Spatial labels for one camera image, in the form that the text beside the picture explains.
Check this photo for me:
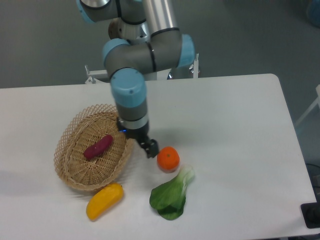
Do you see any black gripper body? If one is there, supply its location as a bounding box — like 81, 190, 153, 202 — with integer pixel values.
116, 117, 150, 145

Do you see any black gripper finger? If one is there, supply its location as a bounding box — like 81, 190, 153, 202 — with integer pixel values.
138, 138, 159, 159

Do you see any purple red sweet potato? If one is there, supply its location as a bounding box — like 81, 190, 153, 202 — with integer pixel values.
83, 134, 113, 160

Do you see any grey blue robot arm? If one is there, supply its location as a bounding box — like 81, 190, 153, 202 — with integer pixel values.
76, 0, 196, 158

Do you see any woven wicker basket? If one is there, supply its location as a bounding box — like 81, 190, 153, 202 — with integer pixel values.
54, 104, 134, 192

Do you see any orange tangerine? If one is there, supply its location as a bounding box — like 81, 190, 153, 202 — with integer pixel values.
156, 146, 180, 173

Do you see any green bok choy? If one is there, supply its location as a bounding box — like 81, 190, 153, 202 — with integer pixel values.
149, 164, 195, 221

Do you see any yellow mango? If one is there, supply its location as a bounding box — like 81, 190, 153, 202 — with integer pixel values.
86, 183, 124, 221

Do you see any black device at edge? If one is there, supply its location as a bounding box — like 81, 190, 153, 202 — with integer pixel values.
300, 202, 320, 229

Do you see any blue object top right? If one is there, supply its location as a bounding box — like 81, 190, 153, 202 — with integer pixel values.
306, 0, 320, 28

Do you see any white clamp post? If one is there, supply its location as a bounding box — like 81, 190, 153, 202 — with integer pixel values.
188, 53, 200, 79

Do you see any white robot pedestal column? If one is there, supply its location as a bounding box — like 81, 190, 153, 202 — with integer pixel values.
107, 18, 171, 82

